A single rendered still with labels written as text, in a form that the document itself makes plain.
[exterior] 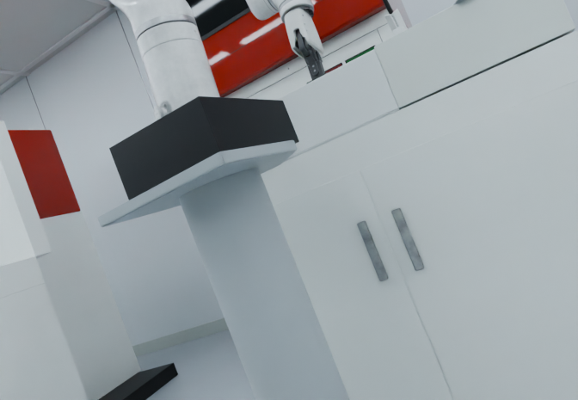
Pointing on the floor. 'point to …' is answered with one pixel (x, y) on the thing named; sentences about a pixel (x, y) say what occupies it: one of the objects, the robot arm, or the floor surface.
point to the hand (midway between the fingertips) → (316, 71)
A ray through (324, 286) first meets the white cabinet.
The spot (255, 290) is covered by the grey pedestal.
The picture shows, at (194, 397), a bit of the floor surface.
